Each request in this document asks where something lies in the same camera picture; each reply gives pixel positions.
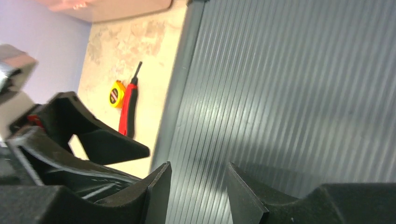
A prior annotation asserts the pink plastic storage box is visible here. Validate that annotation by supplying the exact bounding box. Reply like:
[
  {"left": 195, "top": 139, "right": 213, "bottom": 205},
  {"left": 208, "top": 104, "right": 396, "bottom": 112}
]
[{"left": 36, "top": 0, "right": 173, "bottom": 23}]

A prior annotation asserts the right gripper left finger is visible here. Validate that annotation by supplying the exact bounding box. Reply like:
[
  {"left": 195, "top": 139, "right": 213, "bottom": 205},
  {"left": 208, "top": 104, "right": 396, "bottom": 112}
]
[{"left": 0, "top": 162, "right": 172, "bottom": 224}]

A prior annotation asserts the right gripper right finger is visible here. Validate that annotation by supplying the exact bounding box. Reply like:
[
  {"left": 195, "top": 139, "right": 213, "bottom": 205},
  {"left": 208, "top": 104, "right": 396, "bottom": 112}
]
[{"left": 227, "top": 163, "right": 396, "bottom": 224}]

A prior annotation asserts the red black utility knife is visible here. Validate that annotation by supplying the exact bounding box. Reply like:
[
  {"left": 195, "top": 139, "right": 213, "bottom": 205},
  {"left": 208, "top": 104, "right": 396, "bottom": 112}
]
[{"left": 118, "top": 61, "right": 142, "bottom": 138}]

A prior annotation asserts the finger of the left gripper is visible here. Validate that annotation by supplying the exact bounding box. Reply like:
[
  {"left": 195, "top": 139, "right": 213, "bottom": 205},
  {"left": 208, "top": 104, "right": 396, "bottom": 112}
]
[
  {"left": 9, "top": 126, "right": 140, "bottom": 201},
  {"left": 35, "top": 91, "right": 150, "bottom": 165}
]

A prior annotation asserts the yellow tape measure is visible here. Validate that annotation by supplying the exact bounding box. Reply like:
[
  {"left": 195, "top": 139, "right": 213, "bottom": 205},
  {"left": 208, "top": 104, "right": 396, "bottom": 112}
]
[{"left": 109, "top": 80, "right": 126, "bottom": 108}]

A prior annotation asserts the black poker set case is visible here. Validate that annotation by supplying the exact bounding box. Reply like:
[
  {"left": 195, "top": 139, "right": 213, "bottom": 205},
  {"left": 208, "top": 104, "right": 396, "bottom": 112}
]
[{"left": 152, "top": 0, "right": 396, "bottom": 224}]

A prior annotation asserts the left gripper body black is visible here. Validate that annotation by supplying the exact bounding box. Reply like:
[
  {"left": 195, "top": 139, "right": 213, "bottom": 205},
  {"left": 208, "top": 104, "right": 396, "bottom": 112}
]
[{"left": 0, "top": 105, "right": 43, "bottom": 186}]

